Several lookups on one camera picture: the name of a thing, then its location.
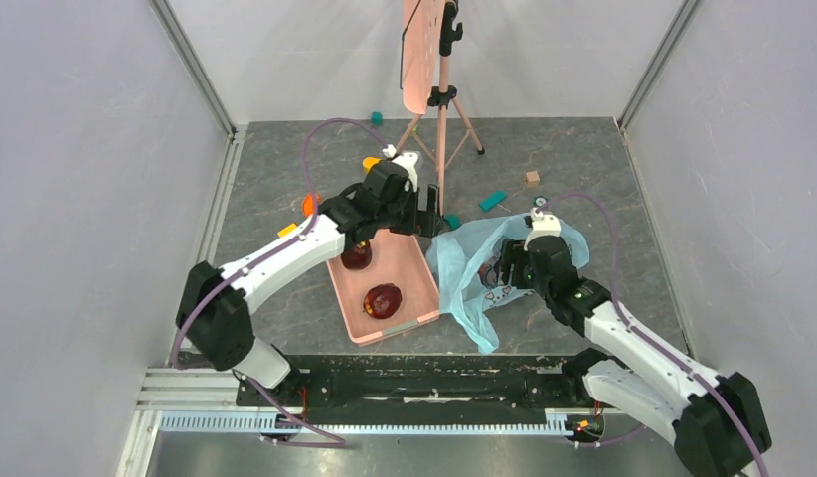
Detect light blue plastic bag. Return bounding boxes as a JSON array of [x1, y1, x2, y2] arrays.
[[425, 214, 590, 355]]

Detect red fake apple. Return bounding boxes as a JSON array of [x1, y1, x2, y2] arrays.
[[363, 283, 403, 320]]

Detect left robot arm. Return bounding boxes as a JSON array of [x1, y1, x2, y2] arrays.
[[175, 154, 443, 405]]

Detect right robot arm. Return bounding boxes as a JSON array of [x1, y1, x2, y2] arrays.
[[497, 236, 772, 476]]

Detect teal wedge block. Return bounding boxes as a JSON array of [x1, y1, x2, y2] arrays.
[[444, 214, 462, 231]]

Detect yellow toy block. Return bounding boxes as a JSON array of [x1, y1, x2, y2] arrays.
[[362, 156, 381, 174]]

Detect teal long block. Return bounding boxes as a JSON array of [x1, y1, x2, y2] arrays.
[[479, 190, 508, 212]]

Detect pink plastic basket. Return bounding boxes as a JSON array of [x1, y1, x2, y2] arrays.
[[327, 231, 440, 346]]

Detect pink tripod stand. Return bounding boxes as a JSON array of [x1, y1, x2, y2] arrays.
[[396, 0, 486, 210]]

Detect orange curved toy block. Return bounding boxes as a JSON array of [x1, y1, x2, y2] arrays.
[[300, 193, 322, 218]]

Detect small wooden cube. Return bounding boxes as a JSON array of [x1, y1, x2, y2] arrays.
[[524, 171, 541, 187]]

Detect small yellow block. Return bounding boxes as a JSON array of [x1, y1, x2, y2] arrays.
[[277, 223, 298, 238]]

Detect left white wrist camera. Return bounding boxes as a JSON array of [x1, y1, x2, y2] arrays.
[[382, 144, 422, 192]]

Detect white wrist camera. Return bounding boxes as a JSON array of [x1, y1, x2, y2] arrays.
[[523, 208, 562, 250], [382, 144, 422, 192]]

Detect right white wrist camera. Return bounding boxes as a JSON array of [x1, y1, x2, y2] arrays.
[[523, 208, 562, 250]]

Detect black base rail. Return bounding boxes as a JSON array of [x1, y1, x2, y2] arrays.
[[235, 354, 605, 447]]

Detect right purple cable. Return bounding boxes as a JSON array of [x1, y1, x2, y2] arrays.
[[537, 192, 772, 477]]

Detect purple cable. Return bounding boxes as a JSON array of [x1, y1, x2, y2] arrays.
[[169, 118, 390, 449], [537, 192, 772, 477]]

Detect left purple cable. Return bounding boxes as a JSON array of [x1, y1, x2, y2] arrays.
[[169, 118, 390, 449]]

